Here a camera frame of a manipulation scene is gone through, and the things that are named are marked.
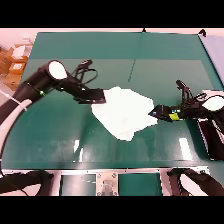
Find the white T-shirt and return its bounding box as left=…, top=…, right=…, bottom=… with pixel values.
left=90, top=85, right=159, bottom=142

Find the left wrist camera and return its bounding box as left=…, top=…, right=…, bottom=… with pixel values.
left=73, top=59, right=94, bottom=81

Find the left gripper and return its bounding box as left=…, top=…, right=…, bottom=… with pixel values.
left=73, top=87, right=107, bottom=105

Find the black cable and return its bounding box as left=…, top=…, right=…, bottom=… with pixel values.
left=79, top=67, right=100, bottom=86

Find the brown cardboard box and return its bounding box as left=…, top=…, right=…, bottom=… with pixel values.
left=0, top=43, right=34, bottom=92

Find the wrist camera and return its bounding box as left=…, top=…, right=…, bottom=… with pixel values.
left=175, top=79, right=201, bottom=105
left=73, top=59, right=94, bottom=81

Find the silver frame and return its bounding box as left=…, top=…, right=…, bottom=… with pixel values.
left=0, top=166, right=214, bottom=197

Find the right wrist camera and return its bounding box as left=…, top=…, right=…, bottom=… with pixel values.
left=175, top=79, right=201, bottom=105

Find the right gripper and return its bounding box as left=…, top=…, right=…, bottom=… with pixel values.
left=148, top=104, right=183, bottom=123

